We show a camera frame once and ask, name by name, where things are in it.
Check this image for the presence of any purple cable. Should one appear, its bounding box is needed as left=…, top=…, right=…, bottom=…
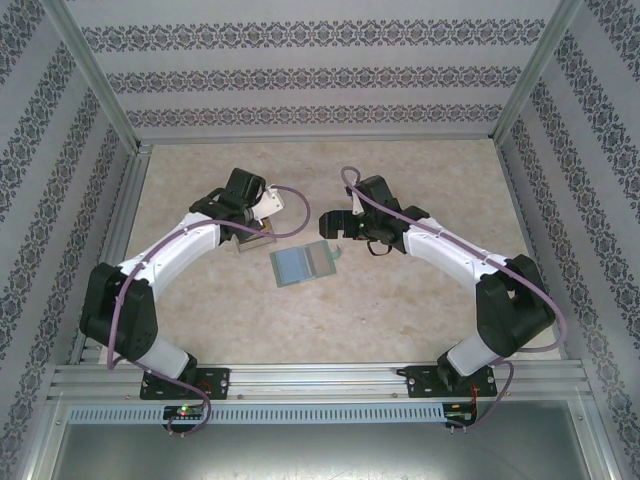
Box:
left=106, top=184, right=311, bottom=435
left=339, top=166, right=567, bottom=430

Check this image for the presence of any slotted grey cable duct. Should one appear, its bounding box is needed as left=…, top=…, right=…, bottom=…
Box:
left=67, top=403, right=447, bottom=424

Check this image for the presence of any controller board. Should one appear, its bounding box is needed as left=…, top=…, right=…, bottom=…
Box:
left=163, top=405, right=207, bottom=422
left=444, top=403, right=479, bottom=427

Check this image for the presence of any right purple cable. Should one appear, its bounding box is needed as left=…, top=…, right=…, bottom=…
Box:
left=339, top=166, right=567, bottom=430

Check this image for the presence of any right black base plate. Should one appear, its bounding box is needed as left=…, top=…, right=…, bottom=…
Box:
left=407, top=366, right=500, bottom=400

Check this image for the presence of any aluminium mounting rail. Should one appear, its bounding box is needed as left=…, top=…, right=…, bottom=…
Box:
left=47, top=363, right=595, bottom=402

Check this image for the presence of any aluminium side rail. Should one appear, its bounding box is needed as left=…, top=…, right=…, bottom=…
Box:
left=68, top=143, right=152, bottom=365

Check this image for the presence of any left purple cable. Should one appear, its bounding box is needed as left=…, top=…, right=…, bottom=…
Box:
left=106, top=184, right=311, bottom=435

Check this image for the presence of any aluminium frame post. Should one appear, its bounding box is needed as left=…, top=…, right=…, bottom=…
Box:
left=46, top=0, right=142, bottom=147
left=492, top=0, right=585, bottom=142

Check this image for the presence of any sheet metal tray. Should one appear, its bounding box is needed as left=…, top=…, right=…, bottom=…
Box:
left=29, top=399, right=617, bottom=480

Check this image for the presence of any clear plastic box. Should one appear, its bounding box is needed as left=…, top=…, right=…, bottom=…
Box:
left=233, top=230, right=275, bottom=255

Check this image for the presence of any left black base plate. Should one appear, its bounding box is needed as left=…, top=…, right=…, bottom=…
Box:
left=141, top=367, right=232, bottom=401

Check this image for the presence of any green card holder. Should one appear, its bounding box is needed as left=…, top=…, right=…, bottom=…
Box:
left=268, top=241, right=347, bottom=290

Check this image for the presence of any grey card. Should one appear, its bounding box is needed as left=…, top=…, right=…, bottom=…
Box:
left=304, top=247, right=332, bottom=277

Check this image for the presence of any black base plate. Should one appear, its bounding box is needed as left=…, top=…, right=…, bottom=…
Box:
left=407, top=366, right=500, bottom=400
left=141, top=367, right=232, bottom=401

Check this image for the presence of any right controller board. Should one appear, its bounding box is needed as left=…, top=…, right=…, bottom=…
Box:
left=444, top=403, right=479, bottom=427

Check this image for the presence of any left controller board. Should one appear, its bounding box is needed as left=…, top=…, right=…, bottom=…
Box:
left=163, top=405, right=207, bottom=422

